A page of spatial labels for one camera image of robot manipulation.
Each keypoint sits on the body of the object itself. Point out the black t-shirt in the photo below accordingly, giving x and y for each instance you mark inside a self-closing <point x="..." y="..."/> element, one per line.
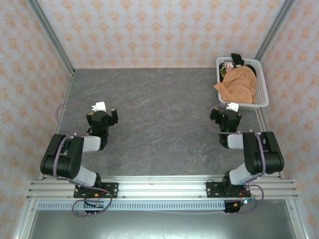
<point x="251" y="69"/>

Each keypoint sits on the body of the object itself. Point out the aluminium corner post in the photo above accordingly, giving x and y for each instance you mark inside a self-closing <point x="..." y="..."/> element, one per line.
<point x="272" y="30"/>
<point x="52" y="37"/>

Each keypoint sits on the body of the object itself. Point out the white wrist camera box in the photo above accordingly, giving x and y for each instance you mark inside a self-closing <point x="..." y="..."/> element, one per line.
<point x="233" y="106"/>
<point x="100" y="106"/>

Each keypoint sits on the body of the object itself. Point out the aluminium mounting rail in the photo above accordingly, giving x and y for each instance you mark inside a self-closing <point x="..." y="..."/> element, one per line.
<point x="162" y="186"/>

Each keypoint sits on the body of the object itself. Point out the floral patterned garment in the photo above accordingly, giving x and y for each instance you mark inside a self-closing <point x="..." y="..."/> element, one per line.
<point x="228" y="67"/>

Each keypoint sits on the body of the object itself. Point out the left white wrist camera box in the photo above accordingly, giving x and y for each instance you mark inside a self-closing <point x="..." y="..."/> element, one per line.
<point x="100" y="106"/>

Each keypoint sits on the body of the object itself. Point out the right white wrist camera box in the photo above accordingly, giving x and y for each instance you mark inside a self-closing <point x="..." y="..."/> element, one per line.
<point x="233" y="106"/>

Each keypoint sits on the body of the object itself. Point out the orange printed t-shirt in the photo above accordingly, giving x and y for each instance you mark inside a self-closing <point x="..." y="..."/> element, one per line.
<point x="236" y="84"/>

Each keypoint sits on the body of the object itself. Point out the small circuit board with LED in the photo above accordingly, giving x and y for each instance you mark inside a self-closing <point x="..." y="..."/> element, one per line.
<point x="245" y="202"/>

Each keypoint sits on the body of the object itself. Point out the small black garment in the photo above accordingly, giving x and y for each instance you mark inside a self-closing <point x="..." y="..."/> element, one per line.
<point x="237" y="59"/>

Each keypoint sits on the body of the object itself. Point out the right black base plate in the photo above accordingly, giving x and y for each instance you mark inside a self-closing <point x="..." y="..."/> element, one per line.
<point x="213" y="190"/>

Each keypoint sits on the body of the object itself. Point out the white plastic laundry basket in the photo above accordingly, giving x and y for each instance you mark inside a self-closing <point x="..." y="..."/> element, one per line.
<point x="261" y="84"/>

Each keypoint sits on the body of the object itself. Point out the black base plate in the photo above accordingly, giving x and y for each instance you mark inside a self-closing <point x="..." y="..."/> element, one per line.
<point x="112" y="190"/>
<point x="213" y="190"/>

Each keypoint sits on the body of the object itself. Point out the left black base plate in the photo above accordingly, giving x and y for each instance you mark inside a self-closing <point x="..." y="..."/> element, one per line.
<point x="112" y="190"/>

